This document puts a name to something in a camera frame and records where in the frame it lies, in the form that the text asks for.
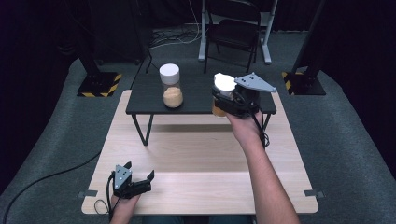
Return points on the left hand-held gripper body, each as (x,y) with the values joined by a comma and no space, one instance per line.
(126,186)

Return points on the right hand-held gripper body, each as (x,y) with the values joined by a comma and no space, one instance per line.
(246,99)

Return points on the clear jar with white lid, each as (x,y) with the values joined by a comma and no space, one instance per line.
(224,81)
(172,90)

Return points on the black shelf with metal legs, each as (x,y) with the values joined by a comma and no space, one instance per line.
(196,93)

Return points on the person's left hand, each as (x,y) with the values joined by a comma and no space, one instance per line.
(124,207)

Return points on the person's right hand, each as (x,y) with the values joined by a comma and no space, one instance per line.
(246,127)

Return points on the white desk leg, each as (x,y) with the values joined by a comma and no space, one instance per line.
(267,46)
(203,46)

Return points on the black floor stand base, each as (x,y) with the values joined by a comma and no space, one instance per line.
(306,84)

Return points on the black folding chair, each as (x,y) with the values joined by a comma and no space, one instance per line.
(233,31)

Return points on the black stand with striped base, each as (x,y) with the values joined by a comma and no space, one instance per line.
(98,84)

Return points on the grey table bracket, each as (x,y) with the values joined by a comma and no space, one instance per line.
(313,193)
(87,193)

